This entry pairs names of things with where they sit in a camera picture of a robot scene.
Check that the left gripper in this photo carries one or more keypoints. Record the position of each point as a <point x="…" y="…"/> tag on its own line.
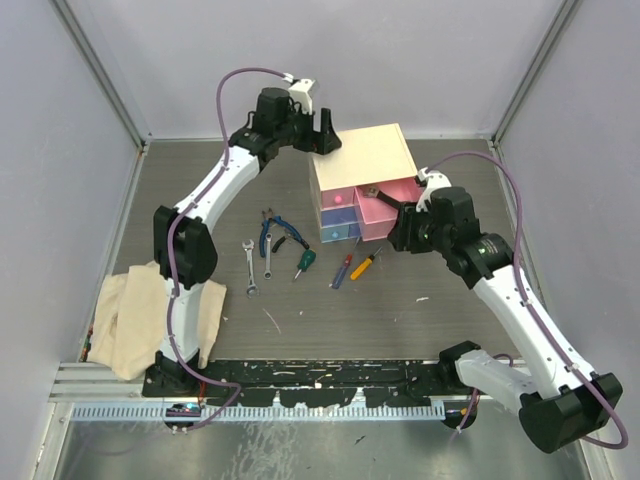
<point x="323" y="142"/>

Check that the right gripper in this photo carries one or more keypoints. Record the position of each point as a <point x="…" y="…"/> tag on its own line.
<point x="402" y="235"/>

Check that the large pink drawer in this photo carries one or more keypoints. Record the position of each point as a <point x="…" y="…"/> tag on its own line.
<point x="375" y="217"/>

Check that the cream drawer cabinet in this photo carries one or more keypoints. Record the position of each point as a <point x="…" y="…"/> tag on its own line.
<point x="368" y="156"/>

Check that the black adjustable wrench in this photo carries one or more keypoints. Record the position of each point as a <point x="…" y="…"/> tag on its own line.
<point x="373" y="191"/>

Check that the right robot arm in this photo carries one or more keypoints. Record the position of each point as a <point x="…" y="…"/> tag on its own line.
<point x="561" y="398"/>

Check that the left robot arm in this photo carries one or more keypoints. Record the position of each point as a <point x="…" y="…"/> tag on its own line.
<point x="183" y="244"/>

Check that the small purple drawer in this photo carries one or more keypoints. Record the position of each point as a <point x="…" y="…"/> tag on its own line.
<point x="354" y="231"/>

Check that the small pink drawer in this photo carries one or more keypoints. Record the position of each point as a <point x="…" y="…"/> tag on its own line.
<point x="337" y="198"/>

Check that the left light blue drawer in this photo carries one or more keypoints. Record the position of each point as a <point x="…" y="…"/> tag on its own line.
<point x="334" y="233"/>

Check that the wide purple drawer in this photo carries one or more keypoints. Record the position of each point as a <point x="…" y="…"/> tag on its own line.
<point x="338" y="216"/>

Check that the silver ratchet combination wrench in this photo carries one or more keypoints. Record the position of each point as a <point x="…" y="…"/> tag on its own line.
<point x="267" y="256"/>

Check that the silver open end wrench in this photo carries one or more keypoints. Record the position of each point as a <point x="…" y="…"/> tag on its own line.
<point x="252" y="288"/>

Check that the beige cloth bag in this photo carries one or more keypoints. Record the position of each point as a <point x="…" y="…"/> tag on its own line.
<point x="130" y="321"/>

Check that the orange handled screwdriver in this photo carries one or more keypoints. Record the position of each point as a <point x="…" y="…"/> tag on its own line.
<point x="365" y="264"/>

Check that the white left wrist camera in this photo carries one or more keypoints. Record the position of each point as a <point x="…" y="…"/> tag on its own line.
<point x="301" y="90"/>

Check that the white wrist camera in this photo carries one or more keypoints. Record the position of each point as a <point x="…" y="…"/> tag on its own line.
<point x="301" y="90"/>
<point x="429" y="180"/>

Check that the red blue handled screwdriver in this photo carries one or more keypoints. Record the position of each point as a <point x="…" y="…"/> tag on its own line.
<point x="341" y="273"/>

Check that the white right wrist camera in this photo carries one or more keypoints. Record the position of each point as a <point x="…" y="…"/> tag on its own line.
<point x="429" y="180"/>

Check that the green handled screwdriver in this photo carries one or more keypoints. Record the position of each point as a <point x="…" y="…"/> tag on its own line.
<point x="306" y="260"/>

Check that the blue handled pliers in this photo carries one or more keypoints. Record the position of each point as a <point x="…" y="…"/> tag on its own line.
<point x="268" y="220"/>

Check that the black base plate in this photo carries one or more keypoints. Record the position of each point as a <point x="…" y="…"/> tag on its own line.
<point x="314" y="384"/>

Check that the slotted cable duct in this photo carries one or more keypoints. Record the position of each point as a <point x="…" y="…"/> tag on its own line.
<point x="166" y="411"/>

